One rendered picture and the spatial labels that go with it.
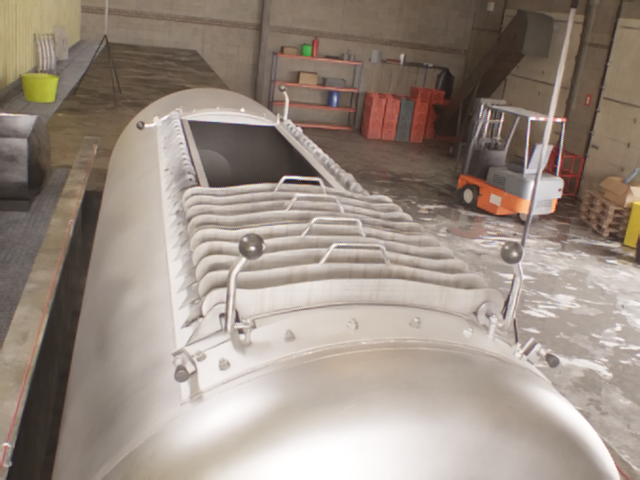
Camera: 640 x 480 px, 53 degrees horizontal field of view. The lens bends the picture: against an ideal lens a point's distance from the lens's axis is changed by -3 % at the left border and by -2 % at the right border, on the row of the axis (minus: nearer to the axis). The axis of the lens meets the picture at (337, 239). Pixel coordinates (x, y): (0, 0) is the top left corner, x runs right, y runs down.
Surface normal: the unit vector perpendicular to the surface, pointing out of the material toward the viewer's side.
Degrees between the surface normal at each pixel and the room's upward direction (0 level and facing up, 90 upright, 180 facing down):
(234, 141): 102
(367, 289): 90
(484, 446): 66
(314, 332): 13
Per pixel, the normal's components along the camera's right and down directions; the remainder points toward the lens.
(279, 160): -0.16, 0.44
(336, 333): -0.03, -0.93
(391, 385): 0.15, -0.66
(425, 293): 0.27, 0.34
